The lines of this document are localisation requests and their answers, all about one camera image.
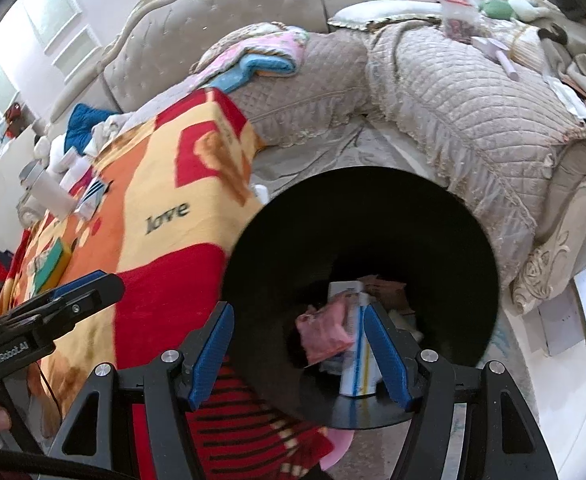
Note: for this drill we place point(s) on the folded blue towel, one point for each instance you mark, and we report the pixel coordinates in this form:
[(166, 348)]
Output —
[(258, 67)]

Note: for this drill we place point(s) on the yellow green sponge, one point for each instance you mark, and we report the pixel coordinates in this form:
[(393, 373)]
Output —
[(55, 260)]

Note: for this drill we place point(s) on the orange red printed blanket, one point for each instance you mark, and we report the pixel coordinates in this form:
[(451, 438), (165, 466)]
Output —
[(163, 270)]

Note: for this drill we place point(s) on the green plush toy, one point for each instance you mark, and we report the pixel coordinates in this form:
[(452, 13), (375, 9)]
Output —
[(508, 9)]

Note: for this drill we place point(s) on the white ruffled pillow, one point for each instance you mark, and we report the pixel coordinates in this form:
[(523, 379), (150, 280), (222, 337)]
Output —
[(388, 10)]

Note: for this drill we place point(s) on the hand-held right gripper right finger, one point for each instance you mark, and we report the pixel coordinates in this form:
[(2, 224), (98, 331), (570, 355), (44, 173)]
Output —
[(388, 355)]

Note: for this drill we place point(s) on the clear bag red print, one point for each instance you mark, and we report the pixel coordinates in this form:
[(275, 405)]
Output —
[(457, 10)]

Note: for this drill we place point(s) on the white plush cloth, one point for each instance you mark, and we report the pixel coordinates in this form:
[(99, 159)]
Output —
[(48, 147)]

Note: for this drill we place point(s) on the small white blue carton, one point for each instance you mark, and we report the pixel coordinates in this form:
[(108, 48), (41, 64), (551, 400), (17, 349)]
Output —
[(91, 202)]

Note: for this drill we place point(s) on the folded pink blanket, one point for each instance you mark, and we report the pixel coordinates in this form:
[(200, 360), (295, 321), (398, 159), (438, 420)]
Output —
[(258, 40)]

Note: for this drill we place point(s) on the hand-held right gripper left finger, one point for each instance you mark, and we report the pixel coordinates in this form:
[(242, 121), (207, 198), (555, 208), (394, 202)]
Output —
[(212, 355)]

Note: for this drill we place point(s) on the beige quilted sofa cover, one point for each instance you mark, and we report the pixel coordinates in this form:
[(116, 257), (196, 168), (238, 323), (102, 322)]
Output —
[(448, 110)]

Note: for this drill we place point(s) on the white pink brush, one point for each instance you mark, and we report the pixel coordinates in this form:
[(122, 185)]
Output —
[(498, 55)]

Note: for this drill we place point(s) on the tall white cylinder canister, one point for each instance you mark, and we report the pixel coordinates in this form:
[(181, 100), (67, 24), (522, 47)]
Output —
[(50, 192)]

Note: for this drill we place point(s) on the black trash bin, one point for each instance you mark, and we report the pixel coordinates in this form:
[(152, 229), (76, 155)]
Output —
[(373, 220)]

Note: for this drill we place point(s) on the dark blue cloth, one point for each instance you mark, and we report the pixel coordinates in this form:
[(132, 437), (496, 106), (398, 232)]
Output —
[(85, 122)]

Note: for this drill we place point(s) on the white blue packet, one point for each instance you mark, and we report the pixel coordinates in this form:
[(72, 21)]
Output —
[(345, 291)]

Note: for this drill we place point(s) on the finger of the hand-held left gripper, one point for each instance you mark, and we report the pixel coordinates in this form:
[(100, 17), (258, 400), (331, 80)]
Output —
[(83, 302), (80, 284)]

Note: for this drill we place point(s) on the beige tufted sofa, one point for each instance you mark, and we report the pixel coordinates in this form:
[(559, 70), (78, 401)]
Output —
[(223, 20)]

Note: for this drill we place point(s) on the pile of clothes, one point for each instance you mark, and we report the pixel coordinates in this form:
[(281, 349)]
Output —
[(583, 65)]

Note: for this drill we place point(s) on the pink plastic packet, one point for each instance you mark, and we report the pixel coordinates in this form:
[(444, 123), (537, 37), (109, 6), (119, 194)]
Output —
[(323, 335)]

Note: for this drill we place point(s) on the brown packet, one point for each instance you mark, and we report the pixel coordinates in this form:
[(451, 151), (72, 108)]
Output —
[(388, 292)]

